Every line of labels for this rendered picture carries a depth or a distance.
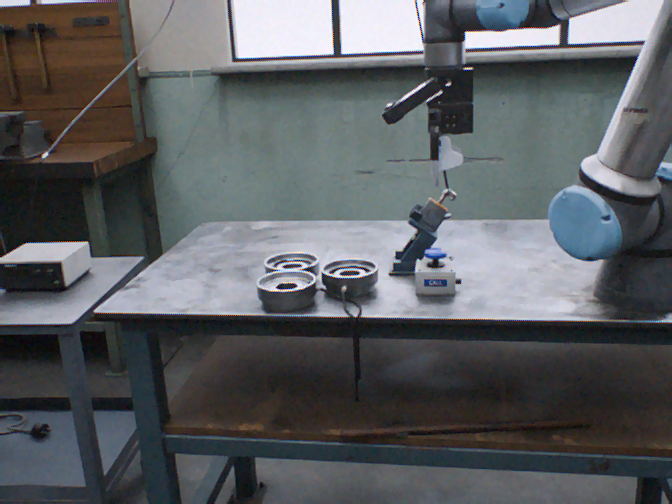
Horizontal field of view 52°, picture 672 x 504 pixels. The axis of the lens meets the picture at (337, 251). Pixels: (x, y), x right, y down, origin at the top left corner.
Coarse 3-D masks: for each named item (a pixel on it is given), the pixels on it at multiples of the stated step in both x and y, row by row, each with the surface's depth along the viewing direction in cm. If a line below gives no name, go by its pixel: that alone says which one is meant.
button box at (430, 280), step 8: (416, 264) 124; (424, 264) 124; (432, 264) 123; (440, 264) 123; (448, 264) 124; (416, 272) 121; (424, 272) 121; (432, 272) 120; (440, 272) 120; (448, 272) 120; (416, 280) 121; (424, 280) 121; (432, 280) 121; (440, 280) 120; (448, 280) 120; (456, 280) 123; (416, 288) 122; (424, 288) 121; (432, 288) 121; (440, 288) 121; (448, 288) 121
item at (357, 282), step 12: (336, 264) 130; (348, 264) 131; (360, 264) 130; (372, 264) 128; (324, 276) 124; (336, 276) 121; (348, 276) 128; (360, 276) 121; (372, 276) 123; (336, 288) 122; (348, 288) 121; (360, 288) 122; (372, 288) 125
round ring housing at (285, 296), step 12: (264, 276) 123; (276, 276) 125; (288, 276) 126; (300, 276) 125; (312, 276) 122; (264, 288) 117; (276, 288) 122; (288, 288) 123; (300, 288) 117; (312, 288) 119; (264, 300) 118; (276, 300) 117; (288, 300) 116; (300, 300) 117; (312, 300) 121
